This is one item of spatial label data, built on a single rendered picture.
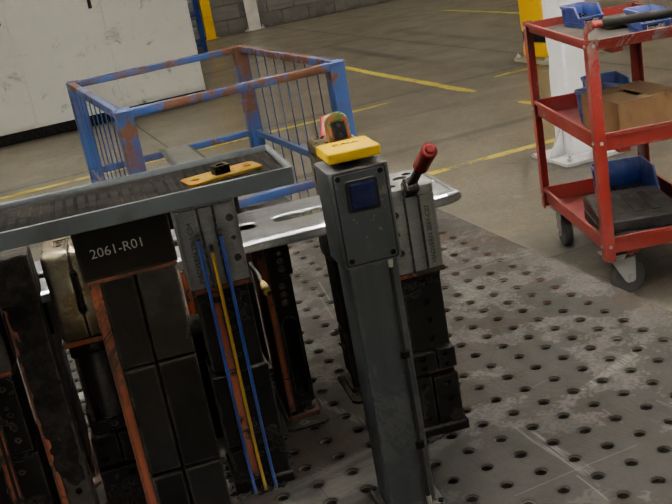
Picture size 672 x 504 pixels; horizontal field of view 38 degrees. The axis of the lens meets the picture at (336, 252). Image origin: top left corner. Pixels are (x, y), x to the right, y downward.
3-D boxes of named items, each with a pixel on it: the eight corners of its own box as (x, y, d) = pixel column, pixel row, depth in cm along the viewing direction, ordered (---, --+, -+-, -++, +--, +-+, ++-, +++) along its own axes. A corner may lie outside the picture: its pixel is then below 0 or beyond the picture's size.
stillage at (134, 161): (118, 288, 448) (64, 81, 418) (281, 240, 473) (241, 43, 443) (180, 380, 340) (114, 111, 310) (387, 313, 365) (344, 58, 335)
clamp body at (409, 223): (453, 396, 147) (419, 164, 136) (482, 429, 137) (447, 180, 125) (393, 413, 146) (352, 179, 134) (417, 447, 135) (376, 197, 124)
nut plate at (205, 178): (251, 163, 109) (248, 152, 108) (263, 167, 105) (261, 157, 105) (179, 182, 106) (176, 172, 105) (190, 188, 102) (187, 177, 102)
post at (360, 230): (426, 476, 128) (372, 149, 114) (446, 506, 121) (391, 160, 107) (370, 493, 126) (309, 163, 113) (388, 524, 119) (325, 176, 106)
